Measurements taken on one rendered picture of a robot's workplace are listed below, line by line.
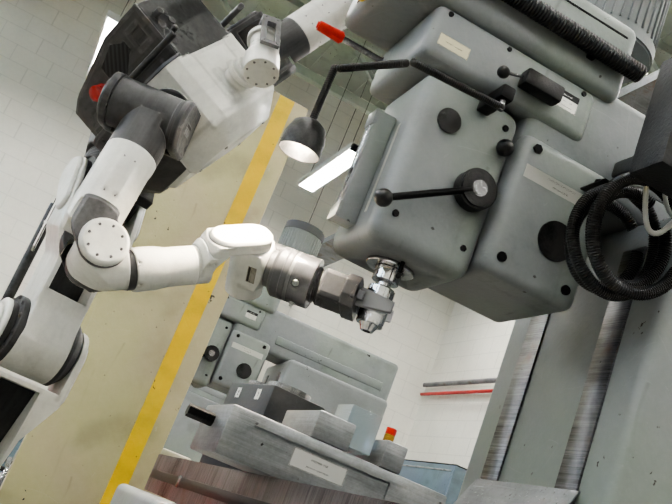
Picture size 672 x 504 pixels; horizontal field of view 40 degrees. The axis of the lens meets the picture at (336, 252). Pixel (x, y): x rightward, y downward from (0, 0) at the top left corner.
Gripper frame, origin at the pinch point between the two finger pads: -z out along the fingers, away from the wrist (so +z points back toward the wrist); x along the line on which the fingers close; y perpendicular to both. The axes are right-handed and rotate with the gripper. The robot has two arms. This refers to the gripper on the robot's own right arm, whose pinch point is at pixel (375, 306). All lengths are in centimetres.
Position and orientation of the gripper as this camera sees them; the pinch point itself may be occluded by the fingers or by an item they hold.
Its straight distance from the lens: 154.3
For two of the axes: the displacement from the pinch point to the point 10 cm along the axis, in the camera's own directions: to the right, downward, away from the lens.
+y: -3.6, 8.8, -2.9
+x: 0.4, 3.3, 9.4
